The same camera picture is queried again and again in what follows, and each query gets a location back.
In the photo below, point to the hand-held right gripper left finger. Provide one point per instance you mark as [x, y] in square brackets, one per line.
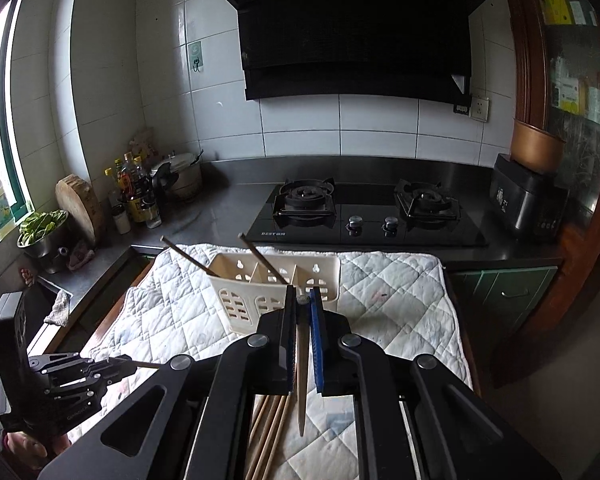
[285, 350]

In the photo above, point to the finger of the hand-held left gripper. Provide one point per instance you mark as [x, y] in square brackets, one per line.
[80, 362]
[80, 385]

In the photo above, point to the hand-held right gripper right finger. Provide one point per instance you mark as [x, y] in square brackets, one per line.
[317, 340]

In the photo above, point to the wooden chopstick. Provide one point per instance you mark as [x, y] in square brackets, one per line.
[262, 258]
[187, 256]
[150, 365]
[272, 430]
[302, 400]
[282, 415]
[264, 435]
[255, 435]

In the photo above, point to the cream plastic utensil holder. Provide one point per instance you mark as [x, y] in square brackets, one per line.
[240, 305]

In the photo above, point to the person's left hand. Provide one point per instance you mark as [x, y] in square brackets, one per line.
[25, 445]

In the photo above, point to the grey dish rag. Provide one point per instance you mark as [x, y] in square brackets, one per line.
[59, 310]

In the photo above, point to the steel bowl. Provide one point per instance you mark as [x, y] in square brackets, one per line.
[40, 251]

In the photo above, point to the white quilted blanket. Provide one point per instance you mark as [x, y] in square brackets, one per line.
[405, 300]

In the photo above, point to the pink rag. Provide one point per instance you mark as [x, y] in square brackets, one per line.
[82, 255]

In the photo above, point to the green leafy vegetables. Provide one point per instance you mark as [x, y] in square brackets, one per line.
[40, 225]

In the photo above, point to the black glass gas stove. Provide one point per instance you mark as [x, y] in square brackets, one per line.
[370, 205]

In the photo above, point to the round wooden cutting board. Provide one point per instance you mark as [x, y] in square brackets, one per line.
[77, 205]

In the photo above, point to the cluster of condiment bottles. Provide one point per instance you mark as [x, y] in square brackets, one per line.
[132, 185]

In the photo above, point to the green cabinet door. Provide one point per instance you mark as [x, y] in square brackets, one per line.
[505, 295]

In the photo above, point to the white lidded pot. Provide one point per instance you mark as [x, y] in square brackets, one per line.
[180, 175]

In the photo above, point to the black rice cooker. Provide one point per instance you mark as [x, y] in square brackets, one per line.
[520, 200]

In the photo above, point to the copper coloured pot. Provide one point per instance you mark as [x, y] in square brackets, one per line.
[535, 147]

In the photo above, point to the black range hood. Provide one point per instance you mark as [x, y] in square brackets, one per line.
[355, 35]

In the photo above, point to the wooden glass door cabinet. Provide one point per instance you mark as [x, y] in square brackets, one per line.
[522, 60]

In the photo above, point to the black wall plug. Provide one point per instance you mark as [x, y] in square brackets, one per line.
[461, 109]

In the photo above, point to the white wall socket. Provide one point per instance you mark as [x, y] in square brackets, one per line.
[480, 109]

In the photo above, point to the adhesive wall hook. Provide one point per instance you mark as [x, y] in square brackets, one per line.
[196, 52]

